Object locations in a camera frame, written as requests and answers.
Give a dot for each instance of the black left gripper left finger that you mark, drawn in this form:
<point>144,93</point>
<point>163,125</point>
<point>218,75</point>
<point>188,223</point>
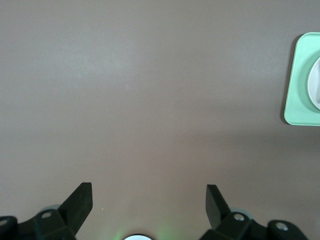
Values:
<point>62,225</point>

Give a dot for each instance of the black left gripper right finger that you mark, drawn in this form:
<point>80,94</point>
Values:
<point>232,227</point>

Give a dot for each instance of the beige round plate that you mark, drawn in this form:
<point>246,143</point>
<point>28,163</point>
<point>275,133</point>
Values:
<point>313,82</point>

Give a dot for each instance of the light green rectangular tray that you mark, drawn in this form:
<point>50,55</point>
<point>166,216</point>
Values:
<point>297,100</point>

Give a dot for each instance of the brown table cover mat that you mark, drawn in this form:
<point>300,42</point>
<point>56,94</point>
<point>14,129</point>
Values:
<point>150,100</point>

